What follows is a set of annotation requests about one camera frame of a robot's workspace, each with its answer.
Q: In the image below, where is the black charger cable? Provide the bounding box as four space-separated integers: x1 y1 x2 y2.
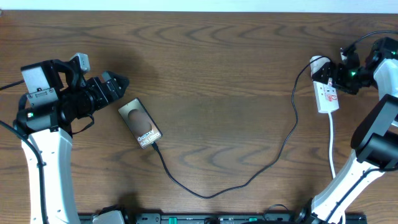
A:
150 56 332 200

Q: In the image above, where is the black left camera cable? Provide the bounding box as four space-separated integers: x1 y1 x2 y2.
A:
0 58 96 224

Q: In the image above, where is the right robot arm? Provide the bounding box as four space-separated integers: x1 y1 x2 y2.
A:
296 37 397 223

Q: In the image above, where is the white power strip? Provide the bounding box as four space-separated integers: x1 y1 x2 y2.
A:
310 55 339 114

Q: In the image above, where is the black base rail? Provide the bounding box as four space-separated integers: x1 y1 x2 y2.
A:
77 212 368 224

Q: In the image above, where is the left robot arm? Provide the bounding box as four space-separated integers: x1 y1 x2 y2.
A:
13 54 129 223

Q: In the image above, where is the white power strip cord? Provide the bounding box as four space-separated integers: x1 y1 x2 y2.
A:
328 112 346 224

